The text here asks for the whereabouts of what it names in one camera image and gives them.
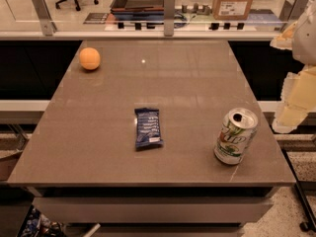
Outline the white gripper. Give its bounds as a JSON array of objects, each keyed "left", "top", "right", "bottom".
[{"left": 270, "top": 1, "right": 316, "bottom": 133}]

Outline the green white 7up can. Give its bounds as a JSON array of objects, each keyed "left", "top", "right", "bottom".
[{"left": 213, "top": 108, "right": 258, "bottom": 165}]

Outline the brown cardboard box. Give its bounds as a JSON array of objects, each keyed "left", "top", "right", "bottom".
[{"left": 212, "top": 0, "right": 253, "bottom": 20}]

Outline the blue snack bar wrapper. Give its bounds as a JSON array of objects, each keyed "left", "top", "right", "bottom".
[{"left": 134, "top": 108, "right": 164, "bottom": 148}]

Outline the grey open tray bin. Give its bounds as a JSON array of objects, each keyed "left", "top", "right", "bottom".
[{"left": 110, "top": 0, "right": 174, "bottom": 13}]

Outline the orange fruit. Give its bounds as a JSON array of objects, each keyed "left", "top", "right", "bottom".
[{"left": 79, "top": 47, "right": 101, "bottom": 70}]

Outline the glass barrier panel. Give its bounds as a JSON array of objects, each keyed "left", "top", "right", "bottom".
[{"left": 0, "top": 0, "right": 316, "bottom": 33}]

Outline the white drawer front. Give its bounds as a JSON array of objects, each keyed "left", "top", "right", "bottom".
[{"left": 34, "top": 197, "right": 273, "bottom": 223}]

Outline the right metal glass bracket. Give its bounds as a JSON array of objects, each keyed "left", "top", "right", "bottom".
[{"left": 278, "top": 0, "right": 309, "bottom": 30}]

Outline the metal glass bracket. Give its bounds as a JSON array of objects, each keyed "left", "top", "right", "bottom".
[
  {"left": 278, "top": 0, "right": 309, "bottom": 30},
  {"left": 32, "top": 0, "right": 56, "bottom": 36},
  {"left": 164, "top": 0, "right": 175, "bottom": 37}
]

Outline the middle metal glass bracket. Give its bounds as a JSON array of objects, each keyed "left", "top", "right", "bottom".
[{"left": 164, "top": 0, "right": 175, "bottom": 37}]

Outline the left metal glass bracket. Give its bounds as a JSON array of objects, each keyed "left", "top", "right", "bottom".
[{"left": 32, "top": 0, "right": 56, "bottom": 36}]

